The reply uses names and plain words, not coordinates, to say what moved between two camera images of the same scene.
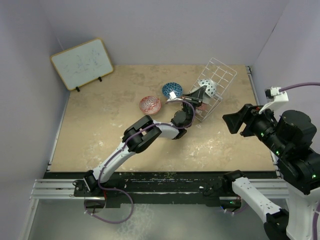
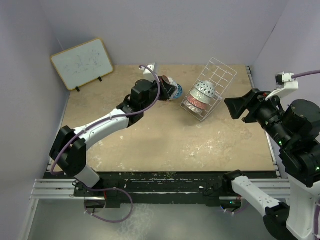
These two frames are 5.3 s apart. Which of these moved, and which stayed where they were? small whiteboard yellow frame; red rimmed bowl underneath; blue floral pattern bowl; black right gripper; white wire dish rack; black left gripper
Moved: black left gripper; red rimmed bowl underneath; blue floral pattern bowl; black right gripper
Stayed: white wire dish rack; small whiteboard yellow frame
